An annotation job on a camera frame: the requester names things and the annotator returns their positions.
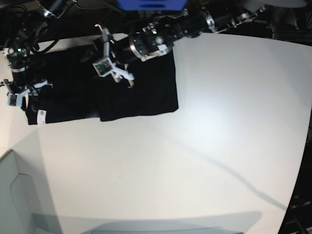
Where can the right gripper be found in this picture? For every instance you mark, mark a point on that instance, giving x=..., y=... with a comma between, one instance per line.
x=30, y=91

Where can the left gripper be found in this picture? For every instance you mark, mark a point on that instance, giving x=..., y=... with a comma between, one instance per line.
x=118, y=73

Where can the black T-shirt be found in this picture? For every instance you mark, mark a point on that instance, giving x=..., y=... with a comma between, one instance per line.
x=79, y=93

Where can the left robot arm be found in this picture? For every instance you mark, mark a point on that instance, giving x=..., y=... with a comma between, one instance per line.
x=157, y=38

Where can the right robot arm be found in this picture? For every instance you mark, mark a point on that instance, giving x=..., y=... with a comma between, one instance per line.
x=17, y=49

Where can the blue box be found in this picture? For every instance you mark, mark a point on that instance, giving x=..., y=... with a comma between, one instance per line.
x=138, y=5

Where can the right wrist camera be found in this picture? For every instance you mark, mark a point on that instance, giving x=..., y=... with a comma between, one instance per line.
x=15, y=100

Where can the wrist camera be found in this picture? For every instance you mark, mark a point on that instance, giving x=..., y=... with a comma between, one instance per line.
x=103, y=67
x=15, y=100

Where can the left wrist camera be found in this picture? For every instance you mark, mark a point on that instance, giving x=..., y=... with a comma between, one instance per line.
x=103, y=67

